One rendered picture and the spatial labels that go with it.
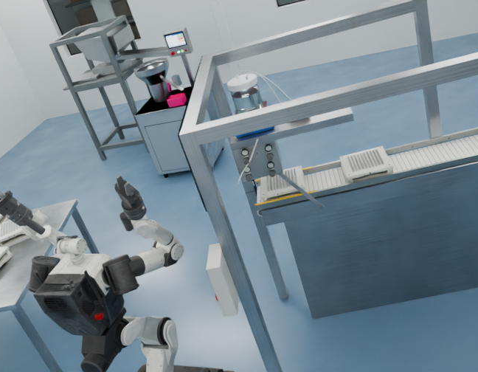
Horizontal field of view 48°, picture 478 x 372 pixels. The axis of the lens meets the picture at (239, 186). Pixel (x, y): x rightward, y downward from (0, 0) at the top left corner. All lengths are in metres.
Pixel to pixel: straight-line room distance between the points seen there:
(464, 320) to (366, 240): 0.71
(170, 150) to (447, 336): 3.36
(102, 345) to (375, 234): 1.59
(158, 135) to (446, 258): 3.22
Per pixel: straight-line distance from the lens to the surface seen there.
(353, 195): 2.96
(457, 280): 3.51
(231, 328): 3.65
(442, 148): 3.18
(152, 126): 5.53
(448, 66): 2.02
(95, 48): 6.39
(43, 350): 3.46
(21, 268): 3.54
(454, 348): 3.26
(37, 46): 9.16
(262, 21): 7.72
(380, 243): 3.22
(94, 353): 2.57
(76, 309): 2.34
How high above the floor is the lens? 2.42
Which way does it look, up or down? 28 degrees down
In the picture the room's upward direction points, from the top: 18 degrees counter-clockwise
